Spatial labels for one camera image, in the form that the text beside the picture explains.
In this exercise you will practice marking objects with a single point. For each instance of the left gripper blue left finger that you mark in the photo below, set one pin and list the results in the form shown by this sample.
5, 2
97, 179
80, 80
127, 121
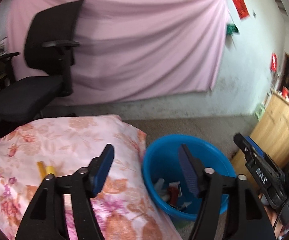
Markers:
99, 169

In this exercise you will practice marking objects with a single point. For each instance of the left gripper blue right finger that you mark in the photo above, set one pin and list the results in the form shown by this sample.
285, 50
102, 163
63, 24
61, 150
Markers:
192, 169

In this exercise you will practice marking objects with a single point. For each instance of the yellow cylindrical cap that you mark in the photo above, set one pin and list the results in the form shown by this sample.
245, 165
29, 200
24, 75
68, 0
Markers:
50, 170

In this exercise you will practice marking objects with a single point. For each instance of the orange ointment tube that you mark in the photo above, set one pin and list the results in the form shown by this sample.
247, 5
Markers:
42, 169

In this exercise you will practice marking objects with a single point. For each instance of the person right hand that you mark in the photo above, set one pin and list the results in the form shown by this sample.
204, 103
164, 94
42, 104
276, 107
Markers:
272, 215

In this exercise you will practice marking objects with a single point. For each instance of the blue plastic bucket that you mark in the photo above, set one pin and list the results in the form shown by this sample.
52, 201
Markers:
161, 161

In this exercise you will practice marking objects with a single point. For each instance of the wooden cabinet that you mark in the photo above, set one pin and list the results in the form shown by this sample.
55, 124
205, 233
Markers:
271, 133

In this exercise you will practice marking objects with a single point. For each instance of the red cup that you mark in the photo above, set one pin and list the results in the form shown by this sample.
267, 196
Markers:
285, 92

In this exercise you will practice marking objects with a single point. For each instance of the pink hanging sheet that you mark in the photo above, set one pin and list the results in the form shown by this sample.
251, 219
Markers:
136, 49

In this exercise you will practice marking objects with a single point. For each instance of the black office chair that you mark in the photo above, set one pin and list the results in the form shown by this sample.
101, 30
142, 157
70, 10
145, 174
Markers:
49, 47

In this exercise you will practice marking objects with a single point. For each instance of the green hanging bag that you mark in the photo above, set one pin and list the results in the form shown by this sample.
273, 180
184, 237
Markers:
231, 29

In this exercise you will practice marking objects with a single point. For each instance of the red paper wall poster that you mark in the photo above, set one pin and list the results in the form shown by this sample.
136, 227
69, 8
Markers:
241, 9

